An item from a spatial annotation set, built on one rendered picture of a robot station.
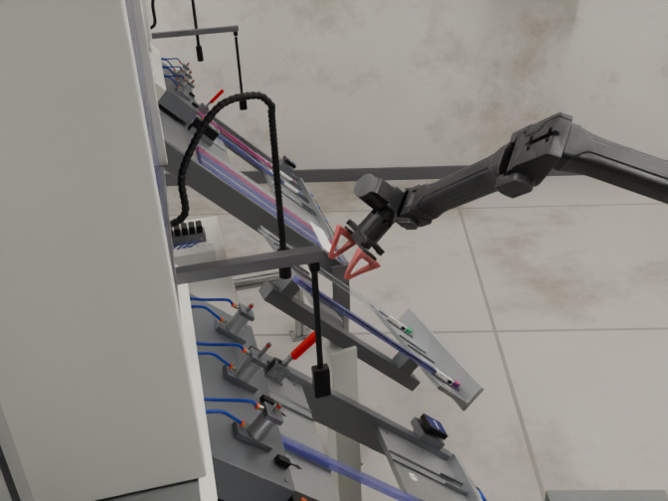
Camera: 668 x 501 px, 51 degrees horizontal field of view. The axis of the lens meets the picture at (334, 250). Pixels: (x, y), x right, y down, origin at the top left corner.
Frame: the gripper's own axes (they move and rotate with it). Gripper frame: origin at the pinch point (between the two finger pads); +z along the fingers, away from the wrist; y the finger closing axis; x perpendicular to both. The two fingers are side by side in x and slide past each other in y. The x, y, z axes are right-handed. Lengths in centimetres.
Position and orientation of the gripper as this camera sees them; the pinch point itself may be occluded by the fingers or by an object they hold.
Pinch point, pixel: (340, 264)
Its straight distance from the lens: 157.2
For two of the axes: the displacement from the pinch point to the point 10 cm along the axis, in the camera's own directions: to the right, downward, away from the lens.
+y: 3.6, 4.6, -8.1
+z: -6.5, 7.4, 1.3
